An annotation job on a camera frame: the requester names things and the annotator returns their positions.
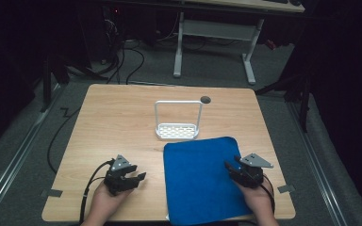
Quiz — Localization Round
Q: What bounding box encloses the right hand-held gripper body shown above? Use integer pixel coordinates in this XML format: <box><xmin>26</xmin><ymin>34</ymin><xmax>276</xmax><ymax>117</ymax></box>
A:
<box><xmin>232</xmin><ymin>153</ymin><xmax>274</xmax><ymax>189</ymax></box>

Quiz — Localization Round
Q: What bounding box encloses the person's right hand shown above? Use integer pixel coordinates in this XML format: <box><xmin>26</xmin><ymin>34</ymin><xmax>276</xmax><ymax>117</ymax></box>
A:
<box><xmin>235</xmin><ymin>181</ymin><xmax>276</xmax><ymax>221</ymax></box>

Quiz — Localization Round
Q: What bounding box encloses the black metal stand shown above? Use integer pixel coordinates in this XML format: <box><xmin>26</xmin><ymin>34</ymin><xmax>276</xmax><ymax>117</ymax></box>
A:
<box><xmin>39</xmin><ymin>53</ymin><xmax>72</xmax><ymax>113</ymax></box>
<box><xmin>254</xmin><ymin>59</ymin><xmax>314</xmax><ymax>134</ymax></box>

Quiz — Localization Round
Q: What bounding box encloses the dark computer tower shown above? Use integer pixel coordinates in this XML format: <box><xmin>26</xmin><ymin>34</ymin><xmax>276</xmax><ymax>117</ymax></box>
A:
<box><xmin>83</xmin><ymin>4</ymin><xmax>124</xmax><ymax>64</ymax></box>

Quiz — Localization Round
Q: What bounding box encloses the bundle of black floor cables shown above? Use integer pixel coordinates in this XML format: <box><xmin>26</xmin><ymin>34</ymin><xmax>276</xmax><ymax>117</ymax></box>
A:
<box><xmin>89</xmin><ymin>18</ymin><xmax>146</xmax><ymax>86</ymax></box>

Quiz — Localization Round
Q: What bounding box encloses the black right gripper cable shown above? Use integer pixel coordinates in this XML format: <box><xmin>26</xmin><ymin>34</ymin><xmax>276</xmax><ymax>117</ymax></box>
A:
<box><xmin>258</xmin><ymin>174</ymin><xmax>276</xmax><ymax>215</ymax></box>

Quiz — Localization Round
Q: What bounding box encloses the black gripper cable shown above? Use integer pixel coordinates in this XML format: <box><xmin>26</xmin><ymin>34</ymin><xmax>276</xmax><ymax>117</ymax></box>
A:
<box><xmin>258</xmin><ymin>174</ymin><xmax>276</xmax><ymax>215</ymax></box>
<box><xmin>78</xmin><ymin>159</ymin><xmax>115</xmax><ymax>226</ymax></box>

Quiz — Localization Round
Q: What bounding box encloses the blue cloth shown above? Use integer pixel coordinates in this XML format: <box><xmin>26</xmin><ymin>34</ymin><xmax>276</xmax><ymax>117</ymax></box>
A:
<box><xmin>162</xmin><ymin>136</ymin><xmax>255</xmax><ymax>226</ymax></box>

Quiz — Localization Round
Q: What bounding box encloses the black floor cable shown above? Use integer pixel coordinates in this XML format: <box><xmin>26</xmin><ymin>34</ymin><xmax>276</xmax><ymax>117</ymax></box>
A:
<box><xmin>46</xmin><ymin>106</ymin><xmax>82</xmax><ymax>175</ymax></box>

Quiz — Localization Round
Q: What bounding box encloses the white plastic rack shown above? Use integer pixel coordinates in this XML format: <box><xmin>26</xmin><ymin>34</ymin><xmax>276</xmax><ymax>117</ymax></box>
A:
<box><xmin>154</xmin><ymin>100</ymin><xmax>204</xmax><ymax>141</ymax></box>

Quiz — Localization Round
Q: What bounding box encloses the grey tape piece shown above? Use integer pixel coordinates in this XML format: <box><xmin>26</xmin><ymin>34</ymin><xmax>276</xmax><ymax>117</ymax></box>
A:
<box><xmin>277</xmin><ymin>184</ymin><xmax>296</xmax><ymax>194</ymax></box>
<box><xmin>40</xmin><ymin>188</ymin><xmax>64</xmax><ymax>199</ymax></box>

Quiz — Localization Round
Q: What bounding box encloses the metal floor rail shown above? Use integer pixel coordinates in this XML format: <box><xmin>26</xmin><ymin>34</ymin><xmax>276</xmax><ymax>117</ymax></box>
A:
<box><xmin>0</xmin><ymin>84</ymin><xmax>64</xmax><ymax>220</ymax></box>
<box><xmin>286</xmin><ymin>101</ymin><xmax>348</xmax><ymax>226</ymax></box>

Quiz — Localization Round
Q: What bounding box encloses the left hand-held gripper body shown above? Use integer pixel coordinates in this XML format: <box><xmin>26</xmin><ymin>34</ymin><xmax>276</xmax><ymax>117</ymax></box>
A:
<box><xmin>103</xmin><ymin>153</ymin><xmax>134</xmax><ymax>197</ymax></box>

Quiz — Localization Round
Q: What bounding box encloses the white-legged background desk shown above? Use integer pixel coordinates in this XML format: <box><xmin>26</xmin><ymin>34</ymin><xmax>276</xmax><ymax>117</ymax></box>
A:
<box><xmin>172</xmin><ymin>0</ymin><xmax>306</xmax><ymax>86</ymax></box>

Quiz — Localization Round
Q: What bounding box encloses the person's left hand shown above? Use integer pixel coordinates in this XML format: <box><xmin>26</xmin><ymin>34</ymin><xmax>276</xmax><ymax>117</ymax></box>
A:
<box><xmin>86</xmin><ymin>183</ymin><xmax>133</xmax><ymax>221</ymax></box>

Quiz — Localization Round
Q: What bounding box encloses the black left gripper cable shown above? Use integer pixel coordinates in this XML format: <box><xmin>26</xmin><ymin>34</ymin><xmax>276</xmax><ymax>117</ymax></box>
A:
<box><xmin>78</xmin><ymin>159</ymin><xmax>115</xmax><ymax>226</ymax></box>

